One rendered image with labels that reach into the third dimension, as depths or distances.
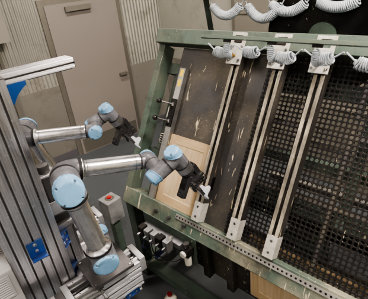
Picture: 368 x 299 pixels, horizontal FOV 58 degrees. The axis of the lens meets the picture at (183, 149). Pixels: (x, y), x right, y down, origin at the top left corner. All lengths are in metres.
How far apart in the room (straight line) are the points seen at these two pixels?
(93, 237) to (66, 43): 3.71
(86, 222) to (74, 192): 0.17
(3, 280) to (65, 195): 0.58
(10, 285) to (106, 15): 4.03
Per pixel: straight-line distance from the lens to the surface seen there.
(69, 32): 4.92
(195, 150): 2.23
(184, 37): 2.39
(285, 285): 1.95
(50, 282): 1.97
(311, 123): 1.83
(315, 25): 2.45
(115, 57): 5.23
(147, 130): 2.54
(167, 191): 2.38
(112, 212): 2.49
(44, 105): 4.96
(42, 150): 2.12
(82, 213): 1.43
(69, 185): 1.33
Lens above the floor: 2.32
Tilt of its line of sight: 28 degrees down
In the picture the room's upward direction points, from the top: 7 degrees counter-clockwise
